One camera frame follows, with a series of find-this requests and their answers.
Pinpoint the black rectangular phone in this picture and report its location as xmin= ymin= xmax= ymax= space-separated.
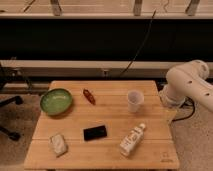
xmin=83 ymin=125 xmax=107 ymax=141

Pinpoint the white ceramic cup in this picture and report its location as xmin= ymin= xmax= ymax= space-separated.
xmin=127 ymin=90 xmax=144 ymax=113

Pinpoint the wooden table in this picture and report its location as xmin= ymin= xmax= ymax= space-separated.
xmin=24 ymin=81 xmax=179 ymax=170

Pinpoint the black hanging cable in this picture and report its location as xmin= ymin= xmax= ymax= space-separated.
xmin=118 ymin=9 xmax=158 ymax=77

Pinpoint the crumpled white cloth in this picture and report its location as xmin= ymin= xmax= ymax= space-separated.
xmin=50 ymin=134 xmax=68 ymax=157

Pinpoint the white plastic bottle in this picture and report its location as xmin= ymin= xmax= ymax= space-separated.
xmin=120 ymin=123 xmax=146 ymax=157

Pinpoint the black floor cable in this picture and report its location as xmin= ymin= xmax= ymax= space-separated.
xmin=172 ymin=97 xmax=196 ymax=123

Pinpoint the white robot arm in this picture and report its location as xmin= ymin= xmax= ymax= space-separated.
xmin=159 ymin=60 xmax=213 ymax=112

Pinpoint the green ceramic bowl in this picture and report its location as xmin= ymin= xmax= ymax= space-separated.
xmin=40 ymin=88 xmax=73 ymax=116

